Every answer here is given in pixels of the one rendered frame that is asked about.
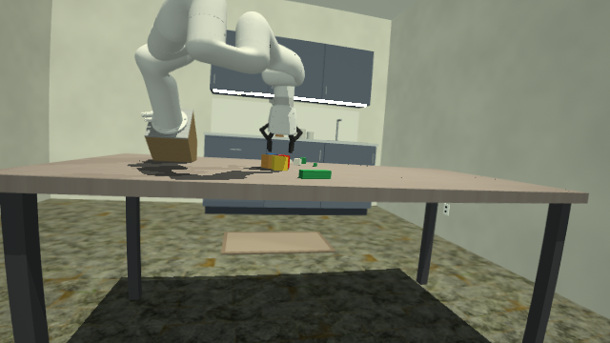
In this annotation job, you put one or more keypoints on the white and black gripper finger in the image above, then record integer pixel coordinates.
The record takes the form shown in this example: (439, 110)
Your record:
(293, 139)
(268, 137)

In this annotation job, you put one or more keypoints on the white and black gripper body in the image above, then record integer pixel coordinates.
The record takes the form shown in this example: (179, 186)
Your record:
(282, 120)

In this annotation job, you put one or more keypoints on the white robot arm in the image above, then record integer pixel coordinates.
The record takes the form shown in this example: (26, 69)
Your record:
(205, 41)

